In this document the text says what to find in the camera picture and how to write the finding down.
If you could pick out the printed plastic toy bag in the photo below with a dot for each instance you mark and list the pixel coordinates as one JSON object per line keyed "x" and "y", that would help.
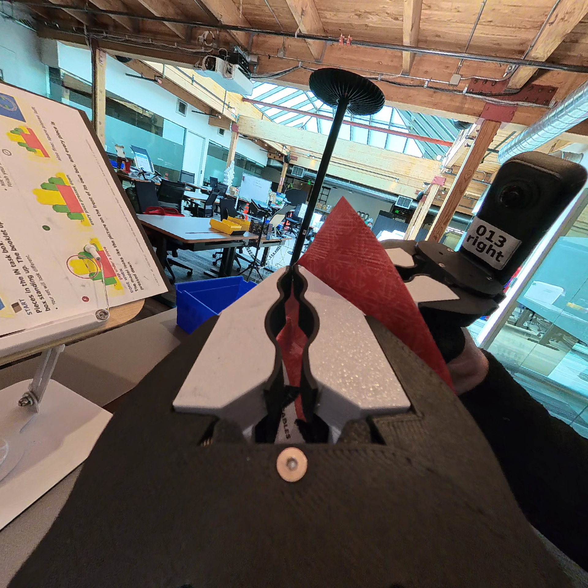
{"x": 358, "y": 266}

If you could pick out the person's right hand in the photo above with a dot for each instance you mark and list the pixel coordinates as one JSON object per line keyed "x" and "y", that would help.
{"x": 471, "y": 370}

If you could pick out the white ceiling projector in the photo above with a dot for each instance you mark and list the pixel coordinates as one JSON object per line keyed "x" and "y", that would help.
{"x": 225, "y": 76}

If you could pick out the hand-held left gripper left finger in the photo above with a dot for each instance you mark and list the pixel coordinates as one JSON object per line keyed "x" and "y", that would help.
{"x": 229, "y": 367}

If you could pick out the person's right forearm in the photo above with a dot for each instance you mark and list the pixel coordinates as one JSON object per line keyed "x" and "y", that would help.
{"x": 542, "y": 459}

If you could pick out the ribbed air duct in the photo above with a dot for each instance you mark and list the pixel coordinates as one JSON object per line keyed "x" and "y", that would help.
{"x": 551, "y": 119}

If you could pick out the black office chair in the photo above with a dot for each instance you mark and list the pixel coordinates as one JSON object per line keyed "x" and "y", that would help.
{"x": 171, "y": 195}

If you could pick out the blue plastic bin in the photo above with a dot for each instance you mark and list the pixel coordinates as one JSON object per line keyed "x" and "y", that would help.
{"x": 202, "y": 305}

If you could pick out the yellow plastic bin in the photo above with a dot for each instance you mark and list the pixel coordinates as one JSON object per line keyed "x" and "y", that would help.
{"x": 227, "y": 226}

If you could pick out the white document stand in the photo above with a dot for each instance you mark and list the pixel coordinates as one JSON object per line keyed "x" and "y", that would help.
{"x": 50, "y": 441}

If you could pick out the black pole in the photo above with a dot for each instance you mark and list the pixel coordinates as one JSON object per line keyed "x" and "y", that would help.
{"x": 347, "y": 92}

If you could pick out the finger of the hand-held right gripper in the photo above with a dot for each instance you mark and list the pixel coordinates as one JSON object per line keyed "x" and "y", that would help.
{"x": 403, "y": 259}
{"x": 434, "y": 291}

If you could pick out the printed instruction sheet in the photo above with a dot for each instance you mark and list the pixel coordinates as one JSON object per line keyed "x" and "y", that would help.
{"x": 59, "y": 206}

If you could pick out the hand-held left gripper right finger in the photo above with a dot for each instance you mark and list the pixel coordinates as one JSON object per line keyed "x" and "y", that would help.
{"x": 358, "y": 367}

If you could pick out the white whiteboard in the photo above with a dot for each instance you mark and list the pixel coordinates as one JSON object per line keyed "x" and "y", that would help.
{"x": 255, "y": 188}

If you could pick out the wooden desk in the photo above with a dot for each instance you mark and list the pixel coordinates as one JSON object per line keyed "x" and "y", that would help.
{"x": 183, "y": 229}

